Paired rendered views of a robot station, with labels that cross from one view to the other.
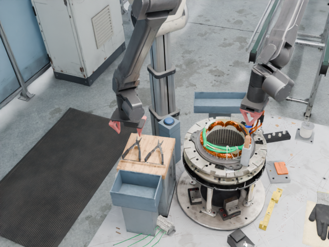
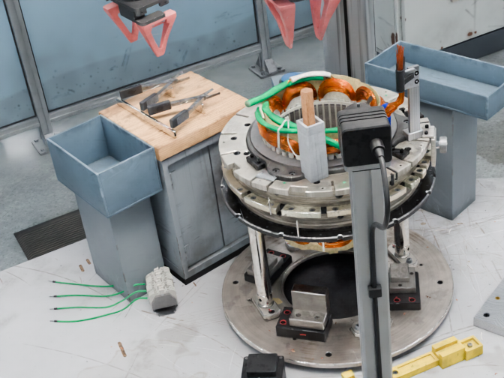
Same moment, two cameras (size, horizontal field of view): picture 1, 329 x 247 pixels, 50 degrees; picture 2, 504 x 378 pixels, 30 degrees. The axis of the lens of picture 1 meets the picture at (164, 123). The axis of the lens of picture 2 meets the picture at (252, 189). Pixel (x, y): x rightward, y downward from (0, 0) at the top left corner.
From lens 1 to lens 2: 0.96 m
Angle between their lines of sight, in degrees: 33
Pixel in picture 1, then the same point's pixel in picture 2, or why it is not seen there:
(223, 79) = not seen: outside the picture
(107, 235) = (61, 263)
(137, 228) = (105, 268)
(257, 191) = (414, 321)
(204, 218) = (244, 314)
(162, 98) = (331, 40)
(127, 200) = (68, 170)
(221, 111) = (424, 97)
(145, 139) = (199, 88)
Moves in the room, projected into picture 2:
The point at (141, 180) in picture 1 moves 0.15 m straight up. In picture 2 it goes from (130, 153) to (112, 73)
